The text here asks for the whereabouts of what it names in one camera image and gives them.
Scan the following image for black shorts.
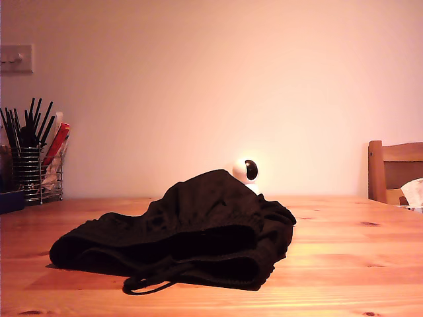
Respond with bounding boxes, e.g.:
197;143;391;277
49;168;297;296

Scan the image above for crumpled clear plastic bag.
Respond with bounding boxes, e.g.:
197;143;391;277
42;134;70;193

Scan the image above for black chopstick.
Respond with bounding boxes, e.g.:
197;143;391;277
4;107;19;149
26;97;36;133
32;98;43;133
13;108;24;148
39;115;56;148
36;101;54;143
0;108;16;149

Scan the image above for wooden chair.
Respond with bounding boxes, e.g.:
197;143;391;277
367;139;423;206

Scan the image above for black spoon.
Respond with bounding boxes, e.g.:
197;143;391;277
19;125;38;148

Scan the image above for white tissue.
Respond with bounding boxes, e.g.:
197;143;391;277
400;178;423;209

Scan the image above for navy blue box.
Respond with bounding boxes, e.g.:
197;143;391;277
0;189;26;215

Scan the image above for dark brown bag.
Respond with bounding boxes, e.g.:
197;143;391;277
0;144;13;194

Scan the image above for white security camera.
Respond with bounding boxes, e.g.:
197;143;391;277
231;157;261;196

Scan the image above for chrome wire utensil holder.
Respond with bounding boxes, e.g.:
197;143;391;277
11;145;64;205

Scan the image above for white light switch plate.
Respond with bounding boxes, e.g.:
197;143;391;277
0;44;35;75

